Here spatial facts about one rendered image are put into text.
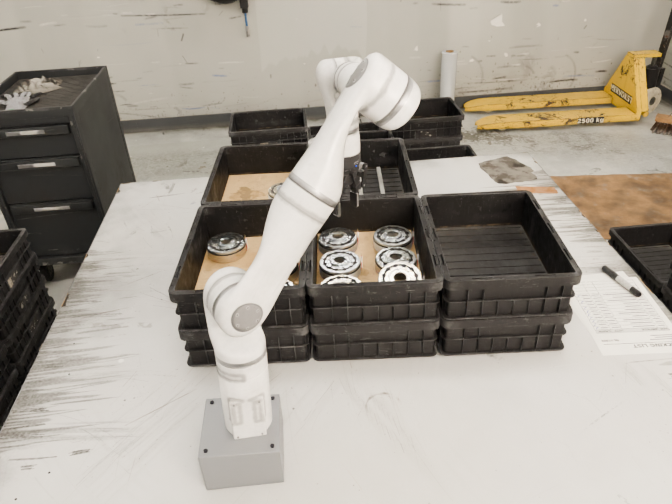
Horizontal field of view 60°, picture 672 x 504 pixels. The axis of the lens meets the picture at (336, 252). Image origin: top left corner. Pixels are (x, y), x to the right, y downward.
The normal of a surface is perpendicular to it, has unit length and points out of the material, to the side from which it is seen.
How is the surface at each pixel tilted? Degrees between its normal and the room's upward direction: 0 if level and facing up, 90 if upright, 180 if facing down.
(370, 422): 0
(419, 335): 90
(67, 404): 0
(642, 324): 0
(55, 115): 90
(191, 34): 90
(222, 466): 90
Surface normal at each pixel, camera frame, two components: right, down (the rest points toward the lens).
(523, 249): -0.04, -0.83
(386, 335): 0.02, 0.55
